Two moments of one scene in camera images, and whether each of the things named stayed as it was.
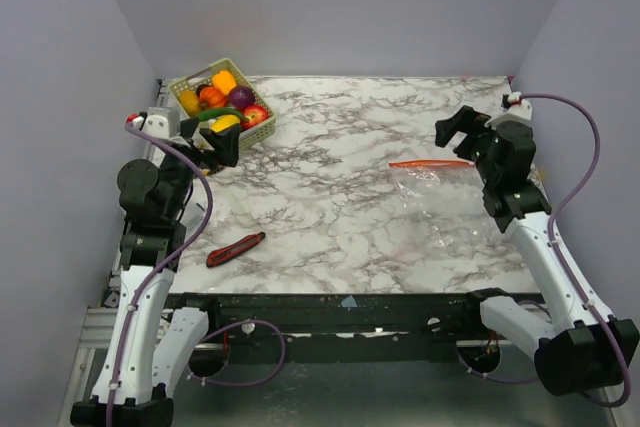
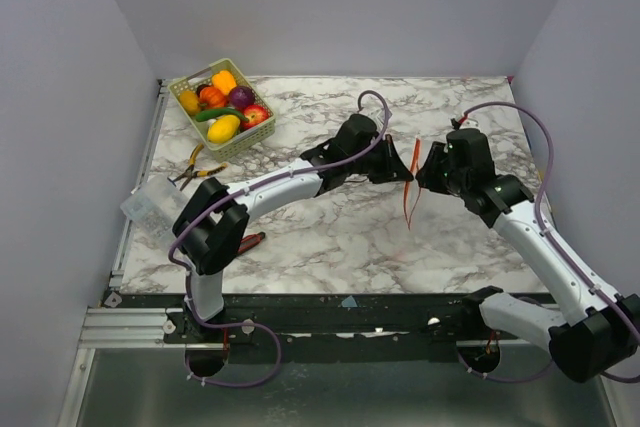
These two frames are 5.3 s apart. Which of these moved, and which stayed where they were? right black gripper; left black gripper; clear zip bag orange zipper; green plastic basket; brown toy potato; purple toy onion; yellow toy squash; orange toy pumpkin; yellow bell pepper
Moved: right black gripper; clear zip bag orange zipper; left black gripper
Stayed: purple toy onion; yellow bell pepper; brown toy potato; green plastic basket; orange toy pumpkin; yellow toy squash
